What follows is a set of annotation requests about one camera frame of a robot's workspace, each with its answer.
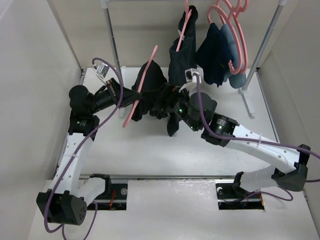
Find hanging black shorts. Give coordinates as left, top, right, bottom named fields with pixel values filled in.
left=168, top=5, right=198, bottom=86

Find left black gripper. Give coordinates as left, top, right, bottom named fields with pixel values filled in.
left=88, top=78, right=143, bottom=115

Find light blue hanging jeans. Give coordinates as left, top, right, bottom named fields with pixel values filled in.
left=220, top=24, right=247, bottom=89

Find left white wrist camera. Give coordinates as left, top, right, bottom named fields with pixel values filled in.
left=95, top=62, right=110, bottom=82

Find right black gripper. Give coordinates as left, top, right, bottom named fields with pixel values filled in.
left=142, top=82, right=200, bottom=132

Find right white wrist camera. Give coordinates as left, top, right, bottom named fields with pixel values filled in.
left=178, top=68, right=202, bottom=93

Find pink hanger with jeans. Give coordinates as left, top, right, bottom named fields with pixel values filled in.
left=207, top=0, right=249, bottom=75

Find pink hanger with shorts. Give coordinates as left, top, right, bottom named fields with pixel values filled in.
left=175, top=0, right=192, bottom=52

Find dark navy hanging garment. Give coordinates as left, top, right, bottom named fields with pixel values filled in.
left=195, top=23, right=234, bottom=87

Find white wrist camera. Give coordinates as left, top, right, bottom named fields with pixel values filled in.
left=95, top=62, right=110, bottom=82
left=178, top=68, right=202, bottom=93

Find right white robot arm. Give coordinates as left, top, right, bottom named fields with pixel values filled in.
left=153, top=83, right=310, bottom=197

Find black trousers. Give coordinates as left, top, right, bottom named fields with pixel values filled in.
left=131, top=60, right=179, bottom=137

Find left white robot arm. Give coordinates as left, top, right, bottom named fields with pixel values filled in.
left=36, top=78, right=142, bottom=229

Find grey clothes rack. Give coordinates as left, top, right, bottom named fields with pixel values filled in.
left=100, top=0, right=287, bottom=119

